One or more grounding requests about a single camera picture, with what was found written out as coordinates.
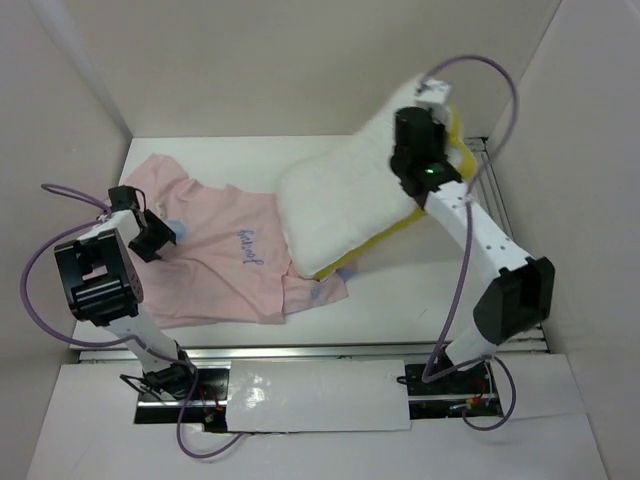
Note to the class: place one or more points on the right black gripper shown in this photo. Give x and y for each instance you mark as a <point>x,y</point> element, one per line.
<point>439,129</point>

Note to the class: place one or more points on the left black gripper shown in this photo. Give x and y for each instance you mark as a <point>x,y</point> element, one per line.
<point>163,234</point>

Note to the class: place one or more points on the pink blue printed pillowcase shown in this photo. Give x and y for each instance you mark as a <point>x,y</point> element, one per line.
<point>230,261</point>

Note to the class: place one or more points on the white pillow yellow trim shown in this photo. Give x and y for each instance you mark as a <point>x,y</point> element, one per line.
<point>334,205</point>

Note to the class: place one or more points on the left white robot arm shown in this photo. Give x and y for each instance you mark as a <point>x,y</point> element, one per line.
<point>102,287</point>

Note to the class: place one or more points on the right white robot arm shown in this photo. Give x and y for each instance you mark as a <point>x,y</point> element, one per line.
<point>441,193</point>

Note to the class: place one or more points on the white cover sheet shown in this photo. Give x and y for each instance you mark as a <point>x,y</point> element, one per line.
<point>317,396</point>

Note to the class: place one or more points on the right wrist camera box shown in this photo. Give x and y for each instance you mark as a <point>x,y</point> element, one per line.
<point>432,93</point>

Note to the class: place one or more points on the aluminium side rail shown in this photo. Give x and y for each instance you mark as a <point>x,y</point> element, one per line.
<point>518,288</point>

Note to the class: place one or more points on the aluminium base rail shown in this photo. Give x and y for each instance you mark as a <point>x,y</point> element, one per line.
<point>474,391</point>

